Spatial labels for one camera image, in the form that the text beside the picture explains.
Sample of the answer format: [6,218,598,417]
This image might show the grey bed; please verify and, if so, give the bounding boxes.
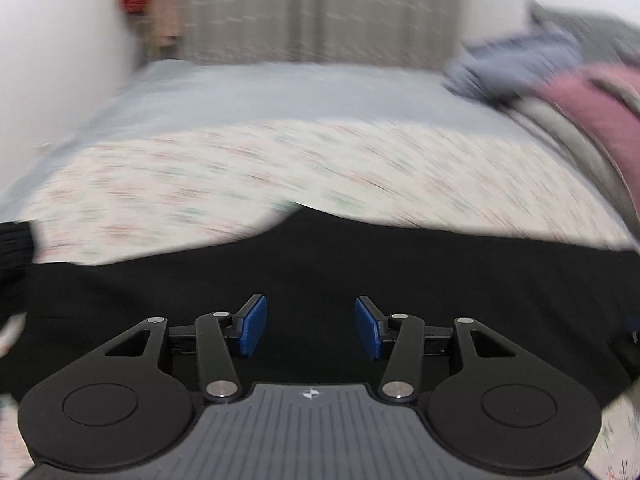
[0,59,640,241]

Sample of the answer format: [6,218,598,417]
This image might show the dark knit cloth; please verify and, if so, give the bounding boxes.
[0,220,38,267]

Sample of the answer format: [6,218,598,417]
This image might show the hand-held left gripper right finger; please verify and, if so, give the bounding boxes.
[354,296,520,406]

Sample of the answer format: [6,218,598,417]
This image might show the grey headboard cushion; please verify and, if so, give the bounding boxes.
[527,0,640,66]

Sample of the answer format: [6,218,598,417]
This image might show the grey pillow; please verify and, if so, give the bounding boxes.
[510,97,640,246]

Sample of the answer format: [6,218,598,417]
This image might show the floral printed blanket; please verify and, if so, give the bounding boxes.
[0,119,640,480]

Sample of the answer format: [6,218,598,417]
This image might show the grey star-print curtain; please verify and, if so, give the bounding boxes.
[177,0,463,68]

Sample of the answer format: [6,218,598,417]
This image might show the pink hanging cloth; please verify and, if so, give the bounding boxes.
[150,0,182,48]

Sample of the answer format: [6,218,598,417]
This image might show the pink pillow with white piping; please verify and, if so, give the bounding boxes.
[580,62,640,111]

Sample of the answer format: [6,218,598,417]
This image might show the black pants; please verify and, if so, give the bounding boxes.
[0,208,640,411]

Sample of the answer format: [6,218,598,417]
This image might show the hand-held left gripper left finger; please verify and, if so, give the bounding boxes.
[104,292,268,405]

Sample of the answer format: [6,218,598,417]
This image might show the blue duvet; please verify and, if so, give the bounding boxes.
[445,27,583,108]

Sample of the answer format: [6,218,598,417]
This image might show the pink garment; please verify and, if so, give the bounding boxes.
[537,77,640,201]

